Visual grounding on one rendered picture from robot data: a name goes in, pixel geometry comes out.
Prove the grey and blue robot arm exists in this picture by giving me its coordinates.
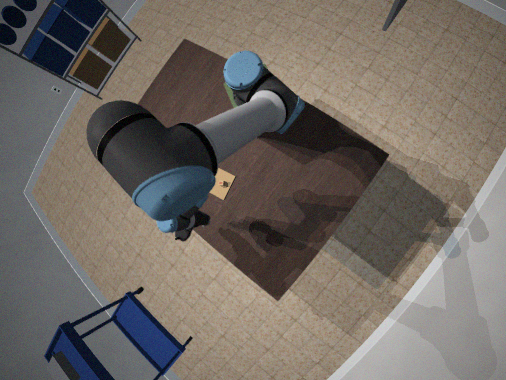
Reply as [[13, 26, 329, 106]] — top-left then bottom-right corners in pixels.
[[86, 51, 305, 233]]

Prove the tan flat mat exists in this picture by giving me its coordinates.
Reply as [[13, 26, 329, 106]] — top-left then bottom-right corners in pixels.
[[210, 168, 236, 200]]

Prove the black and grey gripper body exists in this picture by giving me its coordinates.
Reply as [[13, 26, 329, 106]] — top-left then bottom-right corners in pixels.
[[175, 210, 210, 242]]

